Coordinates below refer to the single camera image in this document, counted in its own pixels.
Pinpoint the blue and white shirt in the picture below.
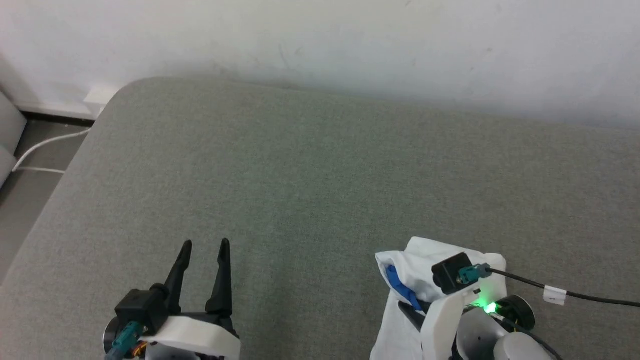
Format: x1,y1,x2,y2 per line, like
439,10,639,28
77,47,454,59
370,237,507,360

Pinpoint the grey-green fabric sofa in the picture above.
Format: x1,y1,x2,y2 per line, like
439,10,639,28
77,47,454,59
0,76,640,360

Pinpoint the white right cable tag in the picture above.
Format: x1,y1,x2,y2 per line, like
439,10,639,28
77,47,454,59
543,285,568,305

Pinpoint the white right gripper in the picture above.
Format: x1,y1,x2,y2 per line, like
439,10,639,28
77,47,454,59
398,287,536,360

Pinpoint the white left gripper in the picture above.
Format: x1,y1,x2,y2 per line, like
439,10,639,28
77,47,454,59
103,238,242,360

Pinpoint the white wall socket box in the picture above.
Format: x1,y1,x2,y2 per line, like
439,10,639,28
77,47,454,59
84,85,122,106

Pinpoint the white floor cable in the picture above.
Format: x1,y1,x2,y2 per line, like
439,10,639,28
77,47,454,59
12,128,92,175

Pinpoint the black camera cable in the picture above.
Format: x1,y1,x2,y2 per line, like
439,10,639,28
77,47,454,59
104,322,147,360
461,264,640,307

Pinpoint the black right camera cable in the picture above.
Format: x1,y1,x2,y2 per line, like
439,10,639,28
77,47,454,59
461,264,640,307

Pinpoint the black left camera cable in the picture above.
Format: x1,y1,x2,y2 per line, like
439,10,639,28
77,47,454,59
104,322,147,360

